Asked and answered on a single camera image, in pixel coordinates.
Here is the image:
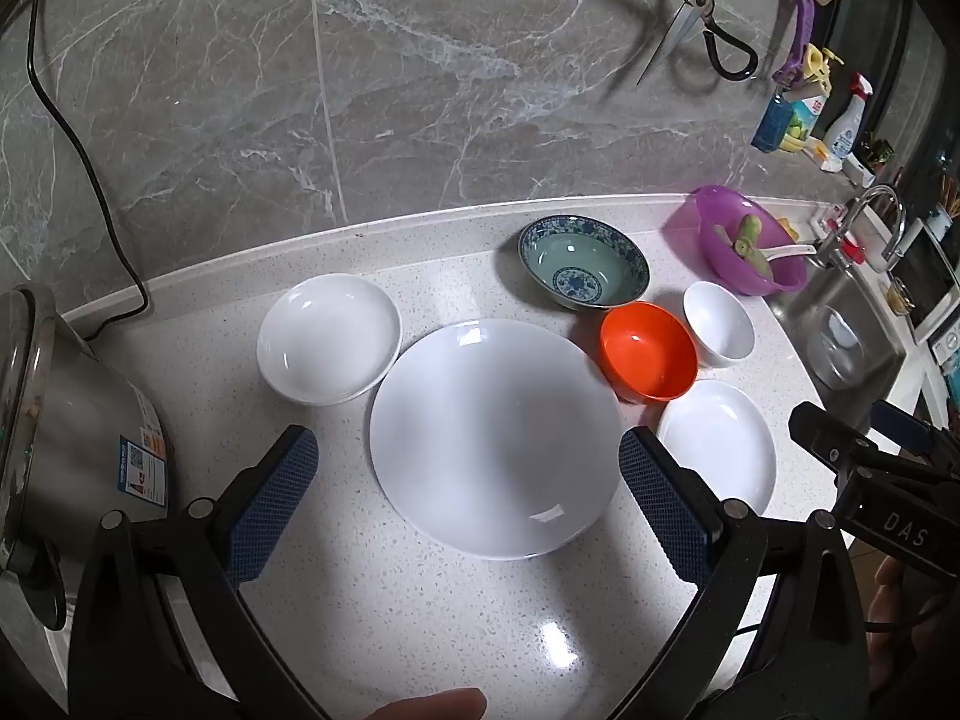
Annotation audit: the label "chrome faucet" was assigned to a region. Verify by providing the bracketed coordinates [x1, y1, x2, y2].
[814, 186, 908, 271]

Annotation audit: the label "purple plastic basin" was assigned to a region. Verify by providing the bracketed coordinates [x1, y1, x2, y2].
[666, 185, 809, 296]

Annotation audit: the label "blue bottle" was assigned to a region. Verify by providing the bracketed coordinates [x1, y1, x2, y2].
[752, 90, 796, 153]

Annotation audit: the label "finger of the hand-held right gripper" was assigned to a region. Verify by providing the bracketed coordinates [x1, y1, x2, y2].
[789, 401, 901, 467]
[870, 400, 960, 478]

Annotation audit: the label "small white plate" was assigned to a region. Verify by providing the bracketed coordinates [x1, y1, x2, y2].
[658, 379, 777, 518]

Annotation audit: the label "deep white plate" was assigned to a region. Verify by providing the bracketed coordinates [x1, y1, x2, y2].
[256, 274, 402, 402]

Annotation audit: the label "person's right hand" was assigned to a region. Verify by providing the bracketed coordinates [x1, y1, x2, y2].
[868, 556, 938, 668]

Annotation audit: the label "small white bowl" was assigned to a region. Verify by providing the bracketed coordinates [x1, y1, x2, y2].
[682, 281, 755, 368]

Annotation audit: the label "kitchen scissors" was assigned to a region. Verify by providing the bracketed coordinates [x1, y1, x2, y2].
[611, 0, 760, 85]

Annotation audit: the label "white spray bottle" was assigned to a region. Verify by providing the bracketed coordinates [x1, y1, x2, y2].
[823, 73, 875, 162]

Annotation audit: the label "orange bowl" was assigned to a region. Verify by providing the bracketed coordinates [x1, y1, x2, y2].
[600, 301, 700, 402]

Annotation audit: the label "person's left hand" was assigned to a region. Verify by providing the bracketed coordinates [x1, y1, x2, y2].
[366, 686, 488, 720]

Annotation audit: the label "black power cable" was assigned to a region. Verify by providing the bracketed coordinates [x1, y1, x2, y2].
[26, 0, 149, 338]

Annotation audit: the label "large white plate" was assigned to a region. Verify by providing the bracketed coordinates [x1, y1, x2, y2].
[369, 319, 623, 560]

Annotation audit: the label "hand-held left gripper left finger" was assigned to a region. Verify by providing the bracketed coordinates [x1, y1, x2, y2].
[67, 425, 331, 720]

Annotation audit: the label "stainless steel sink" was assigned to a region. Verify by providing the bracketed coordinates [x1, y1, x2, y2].
[772, 262, 908, 392]

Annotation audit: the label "clear glass bowl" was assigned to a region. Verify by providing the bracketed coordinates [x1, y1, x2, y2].
[814, 306, 865, 389]

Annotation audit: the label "stainless steel rice cooker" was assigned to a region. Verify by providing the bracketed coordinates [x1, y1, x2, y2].
[0, 283, 177, 631]

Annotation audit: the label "purple hanging kitchen tool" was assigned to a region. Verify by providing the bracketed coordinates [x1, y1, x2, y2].
[772, 0, 817, 87]

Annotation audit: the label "blue patterned bowl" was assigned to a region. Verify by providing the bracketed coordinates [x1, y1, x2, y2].
[517, 214, 650, 310]

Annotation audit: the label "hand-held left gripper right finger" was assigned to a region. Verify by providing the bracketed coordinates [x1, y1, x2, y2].
[615, 426, 871, 720]

